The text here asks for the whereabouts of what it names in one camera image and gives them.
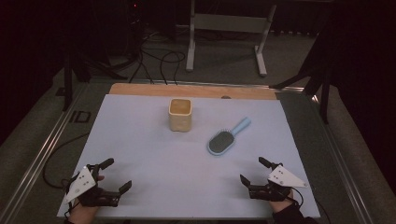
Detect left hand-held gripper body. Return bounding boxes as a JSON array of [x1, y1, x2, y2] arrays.
[[64, 163, 121, 208]]

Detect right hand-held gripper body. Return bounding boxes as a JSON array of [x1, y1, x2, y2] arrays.
[[247, 161, 310, 203]]

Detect light blue hairbrush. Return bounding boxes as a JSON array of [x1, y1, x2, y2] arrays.
[[206, 117, 252, 157]]

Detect yellow square container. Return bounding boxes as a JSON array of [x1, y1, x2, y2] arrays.
[[168, 98, 192, 133]]

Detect person's right hand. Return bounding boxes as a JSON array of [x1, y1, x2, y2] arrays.
[[268, 197, 296, 215]]

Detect person's left hand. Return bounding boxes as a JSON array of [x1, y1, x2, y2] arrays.
[[66, 202, 99, 224]]

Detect pale blue table sheet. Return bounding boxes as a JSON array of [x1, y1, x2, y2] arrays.
[[56, 93, 321, 219]]

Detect black tripod stand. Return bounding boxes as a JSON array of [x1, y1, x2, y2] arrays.
[[61, 46, 129, 112], [269, 31, 332, 125]]

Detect wooden board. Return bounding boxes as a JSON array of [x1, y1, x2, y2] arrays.
[[108, 82, 277, 101]]

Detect white metal stand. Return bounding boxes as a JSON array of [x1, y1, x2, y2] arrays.
[[185, 0, 277, 77]]

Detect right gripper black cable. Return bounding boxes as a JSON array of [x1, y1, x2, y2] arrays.
[[290, 186, 332, 224]]

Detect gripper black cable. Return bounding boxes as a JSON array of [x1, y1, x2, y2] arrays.
[[42, 133, 91, 218], [290, 186, 332, 224]]

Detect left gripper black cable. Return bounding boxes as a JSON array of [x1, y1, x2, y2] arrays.
[[42, 133, 91, 218]]

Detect metal floor rail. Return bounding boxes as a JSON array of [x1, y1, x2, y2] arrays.
[[0, 83, 90, 224], [306, 92, 376, 224]]

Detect black floor cables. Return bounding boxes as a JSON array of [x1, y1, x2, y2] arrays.
[[129, 29, 187, 86]]

